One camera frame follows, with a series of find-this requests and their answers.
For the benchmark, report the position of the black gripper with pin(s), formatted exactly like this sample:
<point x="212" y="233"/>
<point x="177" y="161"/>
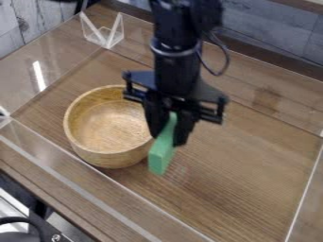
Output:
<point x="176" y="80"/>

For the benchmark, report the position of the green rectangular block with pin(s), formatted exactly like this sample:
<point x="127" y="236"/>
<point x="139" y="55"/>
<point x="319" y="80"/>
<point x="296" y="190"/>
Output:
<point x="161" y="149"/>

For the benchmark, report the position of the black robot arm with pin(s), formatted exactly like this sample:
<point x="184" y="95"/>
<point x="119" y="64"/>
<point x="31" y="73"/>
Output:
<point x="180" y="22"/>

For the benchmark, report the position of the black metal table bracket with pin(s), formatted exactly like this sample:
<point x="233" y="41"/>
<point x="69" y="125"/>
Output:
<point x="39" y="215"/>

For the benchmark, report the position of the round wooden bowl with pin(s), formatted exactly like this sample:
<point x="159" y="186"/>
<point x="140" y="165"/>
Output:
<point x="105" y="128"/>

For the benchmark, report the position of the clear acrylic tray wall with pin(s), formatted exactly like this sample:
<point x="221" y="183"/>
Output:
<point x="236" y="183"/>

